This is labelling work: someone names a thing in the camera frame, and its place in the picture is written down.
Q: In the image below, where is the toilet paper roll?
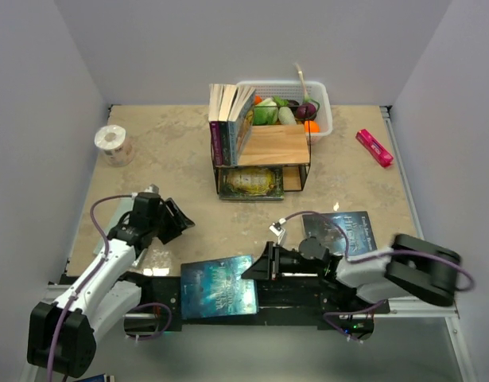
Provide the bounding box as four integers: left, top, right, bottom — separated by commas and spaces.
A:
94, 125, 134, 167

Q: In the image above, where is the wooden shelf with wire frame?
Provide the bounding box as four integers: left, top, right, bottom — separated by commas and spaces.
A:
211, 120, 311, 196

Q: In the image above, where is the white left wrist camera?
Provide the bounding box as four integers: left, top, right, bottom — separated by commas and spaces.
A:
146, 184, 159, 194

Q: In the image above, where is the pale Gatsby book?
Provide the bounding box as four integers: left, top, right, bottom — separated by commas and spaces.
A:
93, 198, 148, 270

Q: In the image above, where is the aluminium frame rail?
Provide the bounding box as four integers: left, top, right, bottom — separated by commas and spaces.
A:
27, 106, 464, 378

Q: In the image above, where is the purple paperback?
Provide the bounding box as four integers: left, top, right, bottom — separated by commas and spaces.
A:
227, 85, 255, 166

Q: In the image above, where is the large orange fruit toy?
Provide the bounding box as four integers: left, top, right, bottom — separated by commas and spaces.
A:
304, 120, 320, 134

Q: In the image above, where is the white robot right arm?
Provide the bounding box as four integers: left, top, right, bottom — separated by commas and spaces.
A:
242, 234, 464, 313

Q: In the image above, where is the purple onion toy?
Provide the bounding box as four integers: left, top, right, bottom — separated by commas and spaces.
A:
293, 63, 320, 122

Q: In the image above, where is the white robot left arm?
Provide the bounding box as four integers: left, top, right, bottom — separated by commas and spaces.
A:
26, 185, 194, 381

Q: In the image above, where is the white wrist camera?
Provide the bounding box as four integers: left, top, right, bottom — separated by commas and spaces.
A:
269, 218, 287, 246
146, 184, 159, 194

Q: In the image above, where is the green yellow fantasy book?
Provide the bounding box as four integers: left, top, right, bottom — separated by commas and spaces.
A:
218, 167, 285, 201

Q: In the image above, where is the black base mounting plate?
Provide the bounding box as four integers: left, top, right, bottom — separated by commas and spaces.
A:
56, 274, 392, 347

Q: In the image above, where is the pink rectangular box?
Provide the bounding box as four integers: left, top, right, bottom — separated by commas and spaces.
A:
355, 129, 394, 168

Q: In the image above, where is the dark Wuthering Heights book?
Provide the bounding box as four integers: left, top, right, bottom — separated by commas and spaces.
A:
302, 211, 377, 256

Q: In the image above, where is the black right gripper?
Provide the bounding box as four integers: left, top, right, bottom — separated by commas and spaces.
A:
242, 241, 321, 283

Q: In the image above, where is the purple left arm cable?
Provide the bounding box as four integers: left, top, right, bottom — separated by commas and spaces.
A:
45, 193, 173, 382

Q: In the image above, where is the Little Women book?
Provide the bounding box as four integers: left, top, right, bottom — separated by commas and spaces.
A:
218, 84, 237, 166

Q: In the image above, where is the dark eggplant toy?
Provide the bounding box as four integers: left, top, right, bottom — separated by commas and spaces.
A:
288, 99, 301, 113

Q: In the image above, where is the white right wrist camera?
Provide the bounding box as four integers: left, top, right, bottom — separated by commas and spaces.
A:
269, 218, 287, 246

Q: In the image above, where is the purple Treehouse paperback book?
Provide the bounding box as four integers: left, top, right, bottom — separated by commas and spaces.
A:
208, 84, 224, 166

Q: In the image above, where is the white radish toy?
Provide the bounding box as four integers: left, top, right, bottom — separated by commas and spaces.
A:
277, 107, 297, 125

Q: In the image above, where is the green lettuce toy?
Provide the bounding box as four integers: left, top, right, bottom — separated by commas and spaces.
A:
253, 98, 279, 126

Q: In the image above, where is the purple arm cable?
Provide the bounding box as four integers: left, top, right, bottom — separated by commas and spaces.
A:
277, 210, 475, 343
45, 193, 173, 382

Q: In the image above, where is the blue book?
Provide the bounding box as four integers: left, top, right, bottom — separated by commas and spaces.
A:
180, 255, 258, 320

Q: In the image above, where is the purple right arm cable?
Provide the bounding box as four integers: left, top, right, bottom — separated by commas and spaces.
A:
277, 210, 475, 343

